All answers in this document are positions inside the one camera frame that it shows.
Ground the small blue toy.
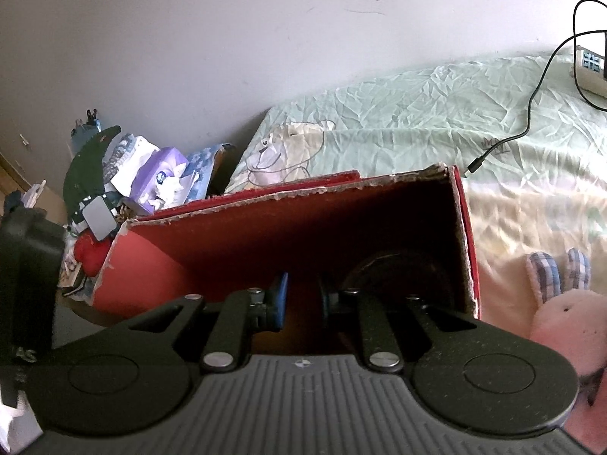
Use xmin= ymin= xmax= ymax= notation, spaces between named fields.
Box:
xmin=71 ymin=109 xmax=102 ymax=152

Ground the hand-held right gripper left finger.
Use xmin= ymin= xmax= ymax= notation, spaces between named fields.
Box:
xmin=128 ymin=272 xmax=290 ymax=374

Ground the red cardboard box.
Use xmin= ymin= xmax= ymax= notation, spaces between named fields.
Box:
xmin=90 ymin=163 xmax=482 ymax=330

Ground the small grey square object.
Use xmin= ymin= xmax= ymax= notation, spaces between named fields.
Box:
xmin=83 ymin=196 xmax=117 ymax=240

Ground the pink plush rabbit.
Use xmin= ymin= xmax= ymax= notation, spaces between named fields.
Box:
xmin=522 ymin=246 xmax=607 ymax=408

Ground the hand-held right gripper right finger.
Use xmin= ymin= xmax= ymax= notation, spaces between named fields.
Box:
xmin=318 ymin=272 xmax=477 ymax=373

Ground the purple tissue pack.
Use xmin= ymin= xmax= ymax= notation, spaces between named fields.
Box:
xmin=128 ymin=147 xmax=190 ymax=216

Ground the light green bed mattress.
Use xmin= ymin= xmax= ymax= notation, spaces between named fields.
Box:
xmin=223 ymin=50 xmax=607 ymax=342

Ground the red soft object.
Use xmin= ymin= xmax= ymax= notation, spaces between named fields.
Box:
xmin=76 ymin=234 xmax=112 ymax=276

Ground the white power strip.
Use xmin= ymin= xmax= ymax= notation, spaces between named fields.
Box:
xmin=574 ymin=45 xmax=607 ymax=96

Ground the blue white printed packet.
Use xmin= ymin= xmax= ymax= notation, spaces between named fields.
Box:
xmin=102 ymin=133 xmax=138 ymax=185

